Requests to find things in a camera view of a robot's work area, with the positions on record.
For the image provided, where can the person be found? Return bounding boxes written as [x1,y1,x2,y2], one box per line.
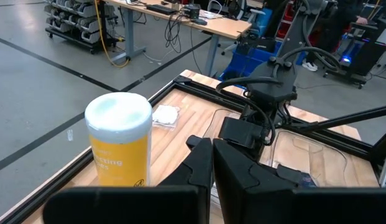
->
[301,0,370,73]

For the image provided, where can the black equipment cart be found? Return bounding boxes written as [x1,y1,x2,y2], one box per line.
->
[323,21,386,90]

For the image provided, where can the black keyboard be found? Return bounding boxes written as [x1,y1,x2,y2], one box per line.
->
[145,3,178,16]

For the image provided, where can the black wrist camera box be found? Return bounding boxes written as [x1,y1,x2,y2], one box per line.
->
[218,116,265,149]

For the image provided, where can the black power box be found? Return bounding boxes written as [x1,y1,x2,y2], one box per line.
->
[182,3,202,20]

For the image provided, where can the black cart grey bins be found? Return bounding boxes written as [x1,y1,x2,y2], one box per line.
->
[43,0,117,54]

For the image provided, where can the black cable bundle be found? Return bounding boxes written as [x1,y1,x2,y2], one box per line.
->
[163,12,193,54]

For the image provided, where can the wooden desk top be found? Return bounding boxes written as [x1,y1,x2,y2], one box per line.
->
[104,0,253,40]

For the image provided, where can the blue plastic tub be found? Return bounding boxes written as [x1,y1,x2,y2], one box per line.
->
[219,39,307,86]

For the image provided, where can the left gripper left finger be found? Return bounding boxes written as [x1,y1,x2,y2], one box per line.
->
[42,136,214,224]

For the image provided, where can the white wipes canister yellow label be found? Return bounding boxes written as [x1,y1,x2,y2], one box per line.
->
[84,91,154,188]

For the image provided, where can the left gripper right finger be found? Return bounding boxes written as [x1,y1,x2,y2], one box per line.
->
[213,138,386,224]

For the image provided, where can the grey metal desk leg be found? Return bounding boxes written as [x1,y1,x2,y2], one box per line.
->
[204,33,221,78]

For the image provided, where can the yellow floor cable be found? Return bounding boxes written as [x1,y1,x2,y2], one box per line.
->
[93,0,131,69]

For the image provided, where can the white vanity pack bag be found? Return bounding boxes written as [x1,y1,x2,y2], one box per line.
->
[152,104,181,129]

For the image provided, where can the grey metal table stand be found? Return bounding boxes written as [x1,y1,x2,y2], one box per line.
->
[110,6,147,63]

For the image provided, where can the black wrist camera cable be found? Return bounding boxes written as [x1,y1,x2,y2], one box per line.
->
[215,76,277,147]

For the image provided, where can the red storage bins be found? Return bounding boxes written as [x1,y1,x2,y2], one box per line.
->
[275,2,295,40]

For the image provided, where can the dark blue squeeze tube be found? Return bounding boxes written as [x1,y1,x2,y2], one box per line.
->
[275,164,318,189]

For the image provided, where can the clear plastic bin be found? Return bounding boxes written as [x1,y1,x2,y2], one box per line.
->
[271,128,349,189]

